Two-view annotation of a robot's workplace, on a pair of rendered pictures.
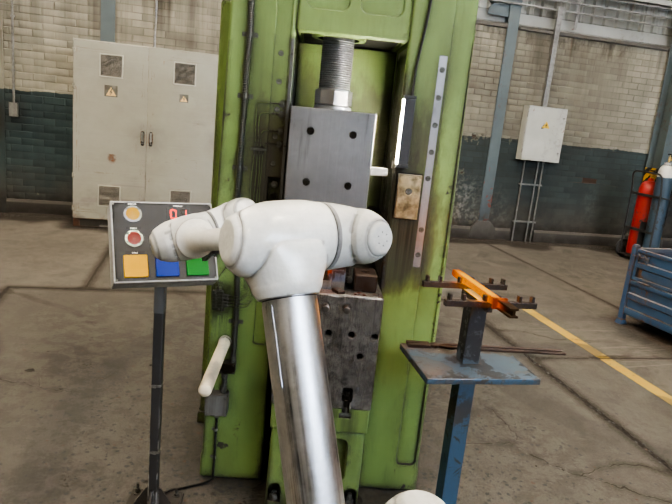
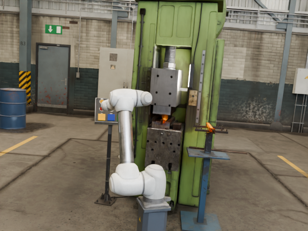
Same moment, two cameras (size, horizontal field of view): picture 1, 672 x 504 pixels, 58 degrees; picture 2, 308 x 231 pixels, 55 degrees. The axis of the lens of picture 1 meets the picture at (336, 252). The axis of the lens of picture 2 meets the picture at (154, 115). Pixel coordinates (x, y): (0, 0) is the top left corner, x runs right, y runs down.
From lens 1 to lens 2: 116 cm
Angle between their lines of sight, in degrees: 15
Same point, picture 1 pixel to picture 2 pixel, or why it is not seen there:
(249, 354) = (140, 151)
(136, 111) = (122, 74)
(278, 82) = (150, 60)
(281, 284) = (120, 107)
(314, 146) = (159, 80)
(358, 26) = (175, 41)
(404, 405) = (194, 173)
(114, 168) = not seen: hidden behind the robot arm
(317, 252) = (130, 100)
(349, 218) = (140, 93)
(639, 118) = not seen: outside the picture
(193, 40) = not seen: hidden behind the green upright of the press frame
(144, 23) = (127, 40)
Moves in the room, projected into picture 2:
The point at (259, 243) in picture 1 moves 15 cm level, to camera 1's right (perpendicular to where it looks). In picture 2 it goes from (115, 97) to (135, 99)
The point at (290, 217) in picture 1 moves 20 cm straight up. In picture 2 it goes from (123, 91) to (125, 63)
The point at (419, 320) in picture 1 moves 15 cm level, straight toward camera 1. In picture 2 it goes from (198, 142) to (195, 145)
